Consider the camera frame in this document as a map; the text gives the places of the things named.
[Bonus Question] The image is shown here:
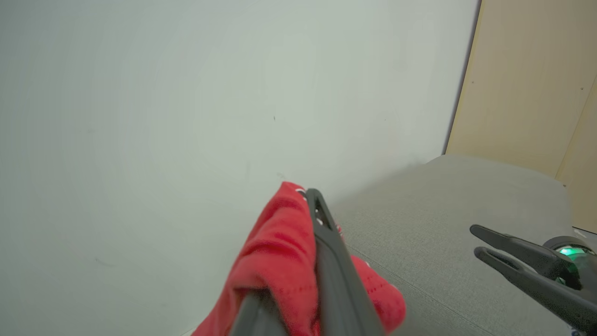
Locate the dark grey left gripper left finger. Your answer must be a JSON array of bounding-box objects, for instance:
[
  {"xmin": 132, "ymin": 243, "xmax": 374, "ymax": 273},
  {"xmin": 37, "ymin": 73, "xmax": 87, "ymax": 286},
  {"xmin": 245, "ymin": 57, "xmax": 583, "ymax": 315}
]
[{"xmin": 229, "ymin": 289, "xmax": 288, "ymax": 336}]

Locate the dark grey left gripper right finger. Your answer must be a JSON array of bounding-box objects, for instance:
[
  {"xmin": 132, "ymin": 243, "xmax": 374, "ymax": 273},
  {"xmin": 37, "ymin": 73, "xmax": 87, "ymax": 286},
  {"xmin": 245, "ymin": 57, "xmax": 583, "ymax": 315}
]
[{"xmin": 306, "ymin": 188, "xmax": 386, "ymax": 336}]

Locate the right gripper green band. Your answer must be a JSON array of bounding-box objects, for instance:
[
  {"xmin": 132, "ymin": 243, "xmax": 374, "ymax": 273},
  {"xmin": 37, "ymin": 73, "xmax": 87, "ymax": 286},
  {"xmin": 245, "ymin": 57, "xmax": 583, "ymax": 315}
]
[{"xmin": 470, "ymin": 224, "xmax": 597, "ymax": 333}]

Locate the red basketball jersey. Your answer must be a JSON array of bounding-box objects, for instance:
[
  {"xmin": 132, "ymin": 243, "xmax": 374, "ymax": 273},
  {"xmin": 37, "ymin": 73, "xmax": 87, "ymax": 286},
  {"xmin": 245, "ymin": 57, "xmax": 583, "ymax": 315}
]
[{"xmin": 191, "ymin": 181, "xmax": 407, "ymax": 336}]

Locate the grey fabric sofa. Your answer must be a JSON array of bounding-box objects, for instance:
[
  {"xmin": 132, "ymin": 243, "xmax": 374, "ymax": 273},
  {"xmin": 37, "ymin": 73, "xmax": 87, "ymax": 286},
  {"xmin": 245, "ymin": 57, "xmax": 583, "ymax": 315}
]
[{"xmin": 326, "ymin": 155, "xmax": 597, "ymax": 336}]

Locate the light wooden cabinet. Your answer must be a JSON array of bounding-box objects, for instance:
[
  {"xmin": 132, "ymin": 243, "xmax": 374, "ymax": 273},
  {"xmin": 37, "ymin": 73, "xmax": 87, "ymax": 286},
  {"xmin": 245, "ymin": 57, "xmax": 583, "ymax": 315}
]
[{"xmin": 444, "ymin": 0, "xmax": 597, "ymax": 234}]

